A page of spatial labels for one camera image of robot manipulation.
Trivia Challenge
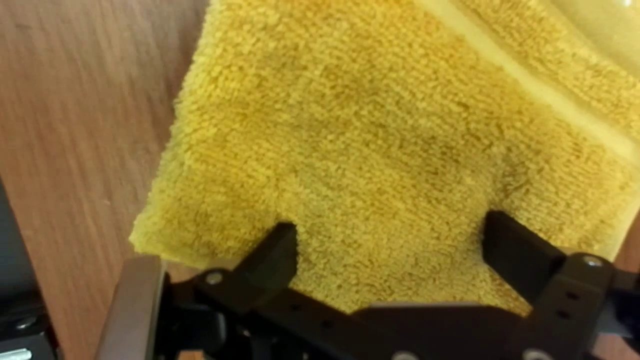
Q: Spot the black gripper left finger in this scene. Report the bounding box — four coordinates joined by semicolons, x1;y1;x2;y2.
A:
230;221;301;295

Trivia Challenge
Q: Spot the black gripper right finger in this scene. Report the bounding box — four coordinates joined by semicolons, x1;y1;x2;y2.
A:
481;208;571;317

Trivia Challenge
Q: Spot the yellow terry towel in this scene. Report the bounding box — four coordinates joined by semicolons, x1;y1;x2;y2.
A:
129;0;640;317

